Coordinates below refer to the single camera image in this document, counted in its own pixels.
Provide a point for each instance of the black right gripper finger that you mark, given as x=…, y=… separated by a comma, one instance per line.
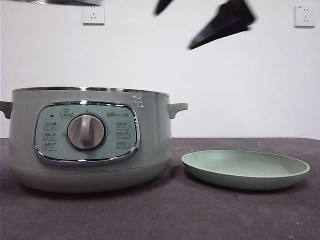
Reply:
x=162, y=5
x=230, y=20

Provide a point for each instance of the glass lid with green knob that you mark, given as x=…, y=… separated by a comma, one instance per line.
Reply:
x=75, y=2

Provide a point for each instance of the pale green round plate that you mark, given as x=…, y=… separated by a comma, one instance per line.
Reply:
x=240, y=175

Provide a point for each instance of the pale green electric steamer pot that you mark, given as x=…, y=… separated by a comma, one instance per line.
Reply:
x=150, y=140

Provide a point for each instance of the white wall socket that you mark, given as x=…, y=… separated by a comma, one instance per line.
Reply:
x=304, y=16
x=93, y=16

